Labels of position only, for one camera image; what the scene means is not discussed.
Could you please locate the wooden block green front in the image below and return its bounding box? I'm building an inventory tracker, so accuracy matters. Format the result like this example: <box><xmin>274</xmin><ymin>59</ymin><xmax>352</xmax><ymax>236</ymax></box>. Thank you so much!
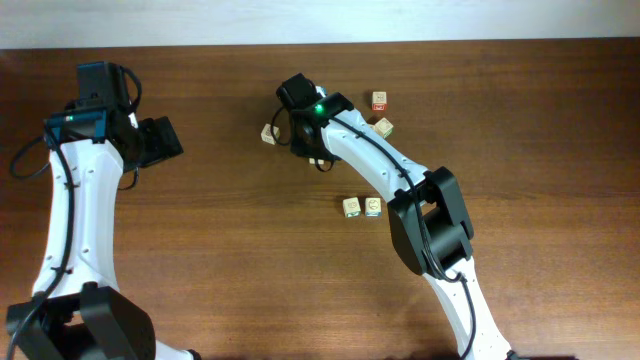
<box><xmin>342</xmin><ymin>197</ymin><xmax>361</xmax><ymax>218</ymax></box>

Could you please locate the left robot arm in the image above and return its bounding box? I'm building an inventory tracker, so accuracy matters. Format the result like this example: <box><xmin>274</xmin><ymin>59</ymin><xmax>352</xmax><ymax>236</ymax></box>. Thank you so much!
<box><xmin>6</xmin><ymin>61</ymin><xmax>200</xmax><ymax>360</ymax></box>

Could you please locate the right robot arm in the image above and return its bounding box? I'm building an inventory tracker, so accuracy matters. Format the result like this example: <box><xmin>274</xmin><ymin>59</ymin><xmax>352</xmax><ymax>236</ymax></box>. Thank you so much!
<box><xmin>276</xmin><ymin>74</ymin><xmax>517</xmax><ymax>360</ymax></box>

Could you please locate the blue top wooden block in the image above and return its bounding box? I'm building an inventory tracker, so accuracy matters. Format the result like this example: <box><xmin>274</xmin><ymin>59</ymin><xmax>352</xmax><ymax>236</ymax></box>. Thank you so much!
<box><xmin>316</xmin><ymin>86</ymin><xmax>327</xmax><ymax>97</ymax></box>

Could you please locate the plain wooden block far left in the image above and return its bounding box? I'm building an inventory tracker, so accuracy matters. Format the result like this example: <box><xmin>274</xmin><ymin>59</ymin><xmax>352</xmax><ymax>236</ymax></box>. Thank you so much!
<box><xmin>261</xmin><ymin>124</ymin><xmax>280</xmax><ymax>145</ymax></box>

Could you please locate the wooden block green edge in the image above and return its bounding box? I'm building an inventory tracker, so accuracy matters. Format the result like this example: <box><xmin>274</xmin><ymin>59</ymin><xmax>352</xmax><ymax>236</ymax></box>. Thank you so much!
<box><xmin>374</xmin><ymin>118</ymin><xmax>394</xmax><ymax>138</ymax></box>

